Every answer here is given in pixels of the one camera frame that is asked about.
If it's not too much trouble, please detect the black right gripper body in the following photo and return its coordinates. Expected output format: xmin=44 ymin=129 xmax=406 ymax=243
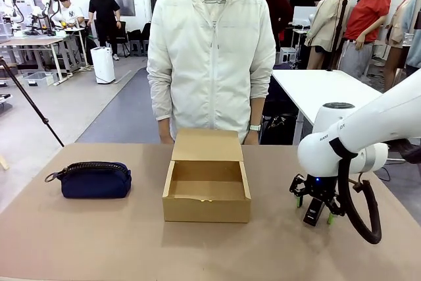
xmin=303 ymin=174 xmax=338 ymax=201

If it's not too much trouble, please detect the small black rectangular device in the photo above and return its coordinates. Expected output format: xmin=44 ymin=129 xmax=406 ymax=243
xmin=303 ymin=197 xmax=325 ymax=228

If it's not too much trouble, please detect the navy blue zip pouch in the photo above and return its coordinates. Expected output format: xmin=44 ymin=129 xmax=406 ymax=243
xmin=44 ymin=161 xmax=133 ymax=200

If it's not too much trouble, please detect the person's left forearm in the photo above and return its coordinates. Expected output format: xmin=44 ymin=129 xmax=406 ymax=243
xmin=249 ymin=97 xmax=264 ymax=126

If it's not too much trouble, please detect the brown cardboard box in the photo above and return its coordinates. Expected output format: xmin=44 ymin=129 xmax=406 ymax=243
xmin=162 ymin=128 xmax=252 ymax=224

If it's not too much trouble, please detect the person's left hand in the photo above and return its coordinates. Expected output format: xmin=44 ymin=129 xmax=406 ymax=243
xmin=244 ymin=130 xmax=261 ymax=145

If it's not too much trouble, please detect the person's right hand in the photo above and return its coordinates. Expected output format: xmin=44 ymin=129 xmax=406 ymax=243
xmin=159 ymin=128 xmax=174 ymax=145

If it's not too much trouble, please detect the black bag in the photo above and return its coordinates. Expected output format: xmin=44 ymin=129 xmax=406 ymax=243
xmin=262 ymin=115 xmax=299 ymax=145

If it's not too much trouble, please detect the white table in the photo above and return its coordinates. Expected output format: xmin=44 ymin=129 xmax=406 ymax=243
xmin=272 ymin=69 xmax=384 ymax=145

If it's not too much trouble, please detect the person in white jacket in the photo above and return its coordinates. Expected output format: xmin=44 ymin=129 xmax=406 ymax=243
xmin=146 ymin=0 xmax=277 ymax=145

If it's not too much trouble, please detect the mannequin in beige coat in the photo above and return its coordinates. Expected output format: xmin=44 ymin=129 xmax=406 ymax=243
xmin=304 ymin=0 xmax=351 ymax=70

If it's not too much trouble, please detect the mannequin in dark red sweater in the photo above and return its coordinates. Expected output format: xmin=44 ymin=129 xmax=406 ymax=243
xmin=261 ymin=0 xmax=293 ymax=52

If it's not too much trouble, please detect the white air purifier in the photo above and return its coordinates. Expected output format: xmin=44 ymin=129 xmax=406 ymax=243
xmin=90 ymin=47 xmax=116 ymax=85

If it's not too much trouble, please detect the black office chair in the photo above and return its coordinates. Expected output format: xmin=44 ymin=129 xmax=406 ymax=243
xmin=113 ymin=20 xmax=130 ymax=58

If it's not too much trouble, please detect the person in black t-shirt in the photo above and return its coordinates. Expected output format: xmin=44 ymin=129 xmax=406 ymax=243
xmin=87 ymin=0 xmax=122 ymax=62

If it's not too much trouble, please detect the black tripod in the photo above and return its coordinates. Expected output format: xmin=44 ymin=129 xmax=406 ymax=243
xmin=0 ymin=56 xmax=65 ymax=148

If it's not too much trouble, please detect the clear plastic bin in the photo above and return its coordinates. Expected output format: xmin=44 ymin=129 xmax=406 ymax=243
xmin=21 ymin=71 xmax=55 ymax=88

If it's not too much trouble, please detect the seated man in white shirt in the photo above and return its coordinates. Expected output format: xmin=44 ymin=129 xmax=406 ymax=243
xmin=57 ymin=0 xmax=87 ymax=34

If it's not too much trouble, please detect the grey work table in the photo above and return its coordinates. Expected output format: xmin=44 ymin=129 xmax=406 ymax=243
xmin=0 ymin=27 xmax=87 ymax=86

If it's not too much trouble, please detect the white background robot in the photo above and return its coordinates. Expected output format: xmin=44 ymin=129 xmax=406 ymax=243
xmin=35 ymin=0 xmax=65 ymax=37

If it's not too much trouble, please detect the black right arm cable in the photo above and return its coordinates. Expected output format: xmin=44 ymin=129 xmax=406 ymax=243
xmin=328 ymin=138 xmax=421 ymax=245

